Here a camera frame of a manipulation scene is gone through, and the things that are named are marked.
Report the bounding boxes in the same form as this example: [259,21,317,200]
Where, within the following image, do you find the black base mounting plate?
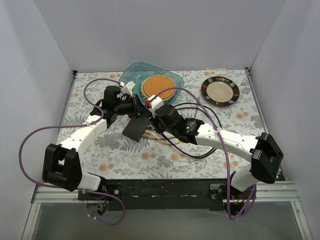
[78,177,257,212]

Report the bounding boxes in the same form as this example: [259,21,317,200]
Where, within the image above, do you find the grey ethernet cable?
[143,102,201,141]

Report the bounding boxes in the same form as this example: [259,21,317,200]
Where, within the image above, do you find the orange woven coaster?
[140,75,176,99]

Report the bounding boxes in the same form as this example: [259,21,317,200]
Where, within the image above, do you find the dark rimmed ceramic plate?
[201,76,240,107]

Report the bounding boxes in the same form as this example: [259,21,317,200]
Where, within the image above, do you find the aluminium frame rail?
[22,181,313,240]

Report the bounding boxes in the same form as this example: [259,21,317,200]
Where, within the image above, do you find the striped cream bowl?
[140,80,176,103]

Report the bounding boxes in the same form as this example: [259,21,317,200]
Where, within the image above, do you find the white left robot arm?
[42,85,152,200]

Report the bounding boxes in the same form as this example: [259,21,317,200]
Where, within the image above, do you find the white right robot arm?
[151,105,284,199]

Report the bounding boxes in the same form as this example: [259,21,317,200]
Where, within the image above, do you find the floral table mat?
[58,69,265,179]

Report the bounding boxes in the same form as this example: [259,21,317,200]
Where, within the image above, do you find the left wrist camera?
[119,81,136,97]

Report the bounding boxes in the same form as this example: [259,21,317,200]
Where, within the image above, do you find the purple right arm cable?
[147,87,258,221]

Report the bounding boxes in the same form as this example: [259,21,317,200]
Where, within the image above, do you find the yellow ethernet cable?
[146,128,182,145]

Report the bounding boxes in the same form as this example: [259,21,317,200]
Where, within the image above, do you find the black network switch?
[122,117,150,142]

